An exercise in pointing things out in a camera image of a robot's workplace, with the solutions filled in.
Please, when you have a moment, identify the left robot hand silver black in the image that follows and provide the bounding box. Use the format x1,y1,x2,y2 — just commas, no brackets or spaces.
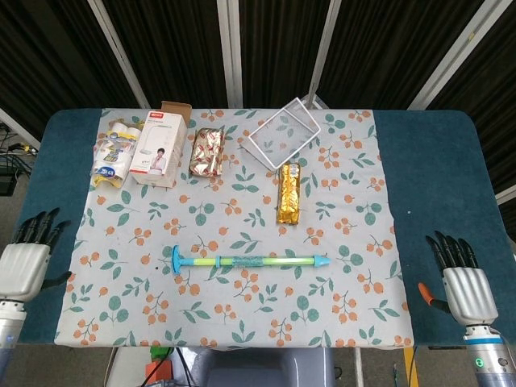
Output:
0,207,73,303

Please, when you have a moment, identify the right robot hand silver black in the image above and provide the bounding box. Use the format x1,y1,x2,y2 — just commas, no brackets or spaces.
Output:
418,230,499,327

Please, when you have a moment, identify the teal telescopic stick toy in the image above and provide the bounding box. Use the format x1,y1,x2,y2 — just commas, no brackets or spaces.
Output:
172,244,332,277

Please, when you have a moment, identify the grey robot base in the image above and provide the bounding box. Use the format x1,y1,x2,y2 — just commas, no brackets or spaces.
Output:
192,347,336,387

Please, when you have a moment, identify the orange toy carrot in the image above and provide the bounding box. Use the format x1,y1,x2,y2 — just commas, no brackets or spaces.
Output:
145,345,175,382

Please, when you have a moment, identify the long gold foil snack pack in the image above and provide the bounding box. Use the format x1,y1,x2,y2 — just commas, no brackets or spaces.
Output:
276,162,302,225

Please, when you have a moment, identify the gold red foil snack pack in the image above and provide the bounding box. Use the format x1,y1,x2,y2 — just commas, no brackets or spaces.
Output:
189,127,226,178

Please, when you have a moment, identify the black box on floor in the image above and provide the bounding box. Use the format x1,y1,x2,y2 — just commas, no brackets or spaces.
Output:
0,168,18,195

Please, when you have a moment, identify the white table leg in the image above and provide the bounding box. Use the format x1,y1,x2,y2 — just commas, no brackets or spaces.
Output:
353,347,364,387
105,347,123,387

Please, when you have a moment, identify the teal felt table cover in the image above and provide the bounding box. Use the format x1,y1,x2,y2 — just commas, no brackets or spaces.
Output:
0,108,516,347

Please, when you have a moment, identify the plastic pack of white rolls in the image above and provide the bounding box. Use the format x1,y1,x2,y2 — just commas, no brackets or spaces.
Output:
89,119,142,189

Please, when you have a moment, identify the white desk lamp box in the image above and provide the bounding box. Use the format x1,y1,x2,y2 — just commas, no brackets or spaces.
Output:
128,100,193,189

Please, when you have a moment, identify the floral leaf print tablecloth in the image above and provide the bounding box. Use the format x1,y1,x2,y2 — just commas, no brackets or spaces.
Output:
54,107,416,350

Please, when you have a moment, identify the bundle of floor cables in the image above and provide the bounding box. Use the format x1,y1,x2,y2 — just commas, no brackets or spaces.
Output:
0,124,40,169

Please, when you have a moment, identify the white wire mesh basket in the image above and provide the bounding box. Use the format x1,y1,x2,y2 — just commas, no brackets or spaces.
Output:
240,96,323,169

